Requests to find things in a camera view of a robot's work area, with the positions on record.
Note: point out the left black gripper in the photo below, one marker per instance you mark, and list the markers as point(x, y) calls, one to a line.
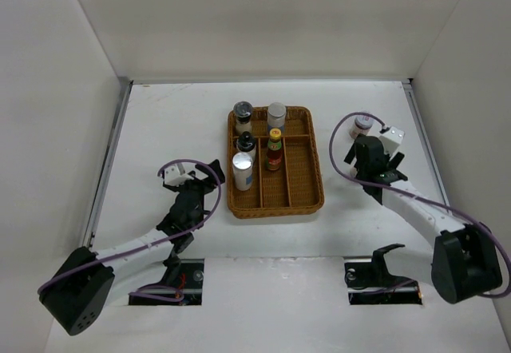
point(207, 183)

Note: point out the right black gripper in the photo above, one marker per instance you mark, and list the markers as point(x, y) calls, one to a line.
point(395, 161)

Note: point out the silver-lid salt shaker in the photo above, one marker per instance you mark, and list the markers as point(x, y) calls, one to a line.
point(276, 116)
point(242, 165)

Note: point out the black-cap white spice jar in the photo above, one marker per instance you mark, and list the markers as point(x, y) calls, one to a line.
point(246, 143)

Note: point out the yellow-cap red sauce bottle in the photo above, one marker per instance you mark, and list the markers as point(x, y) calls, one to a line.
point(274, 154)

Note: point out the clear-lid white spice jar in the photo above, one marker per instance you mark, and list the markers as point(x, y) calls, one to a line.
point(243, 115)

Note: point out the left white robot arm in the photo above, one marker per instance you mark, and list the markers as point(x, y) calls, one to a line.
point(87, 281)

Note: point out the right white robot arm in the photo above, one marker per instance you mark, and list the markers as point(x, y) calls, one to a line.
point(464, 261)

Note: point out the far red-label spice jar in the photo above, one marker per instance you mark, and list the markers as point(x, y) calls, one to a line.
point(362, 125)

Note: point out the brown wicker tray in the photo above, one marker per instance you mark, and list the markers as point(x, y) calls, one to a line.
point(296, 188)

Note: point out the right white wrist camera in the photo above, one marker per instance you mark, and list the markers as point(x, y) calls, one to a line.
point(391, 138)

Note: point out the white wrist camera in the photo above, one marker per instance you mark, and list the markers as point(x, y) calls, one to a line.
point(391, 138)
point(174, 174)

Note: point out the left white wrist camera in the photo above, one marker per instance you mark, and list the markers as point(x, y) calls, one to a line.
point(174, 174)

